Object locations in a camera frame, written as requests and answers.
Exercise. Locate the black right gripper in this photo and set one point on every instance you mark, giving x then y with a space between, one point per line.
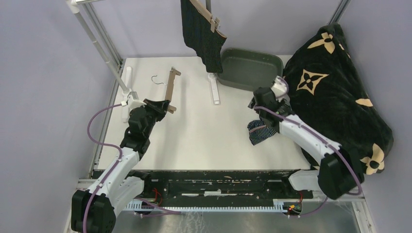
281 104

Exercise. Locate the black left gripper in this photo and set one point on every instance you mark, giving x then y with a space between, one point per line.
160 107

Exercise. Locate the blue striped underwear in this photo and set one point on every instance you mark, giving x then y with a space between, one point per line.
259 132

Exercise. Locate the black striped underwear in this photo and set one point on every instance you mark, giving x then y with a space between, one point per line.
198 36

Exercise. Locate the wooden clip hanger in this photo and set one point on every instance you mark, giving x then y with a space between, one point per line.
213 21

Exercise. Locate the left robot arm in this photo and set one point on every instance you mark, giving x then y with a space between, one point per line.
95 210

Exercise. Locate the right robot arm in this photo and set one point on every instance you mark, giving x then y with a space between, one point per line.
338 172

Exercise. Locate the green plastic tray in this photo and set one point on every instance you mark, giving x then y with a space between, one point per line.
248 70

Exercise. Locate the black floral blanket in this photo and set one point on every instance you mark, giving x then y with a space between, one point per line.
327 93

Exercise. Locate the centre rack pole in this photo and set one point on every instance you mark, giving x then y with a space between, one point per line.
208 5

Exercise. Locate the rack pole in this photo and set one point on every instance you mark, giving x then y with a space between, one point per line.
73 6
208 5

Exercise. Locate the left rack pole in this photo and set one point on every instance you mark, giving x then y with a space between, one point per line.
73 6

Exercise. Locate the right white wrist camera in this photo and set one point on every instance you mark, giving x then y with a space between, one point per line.
280 88

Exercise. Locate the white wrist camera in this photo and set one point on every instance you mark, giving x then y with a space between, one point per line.
280 88
131 100

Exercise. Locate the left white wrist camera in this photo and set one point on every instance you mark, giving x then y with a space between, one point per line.
131 100

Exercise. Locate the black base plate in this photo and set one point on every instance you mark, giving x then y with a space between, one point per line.
206 188

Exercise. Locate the white cable duct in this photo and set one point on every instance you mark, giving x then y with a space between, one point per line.
277 207

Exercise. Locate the aluminium frame rails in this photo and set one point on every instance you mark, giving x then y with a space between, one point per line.
82 184

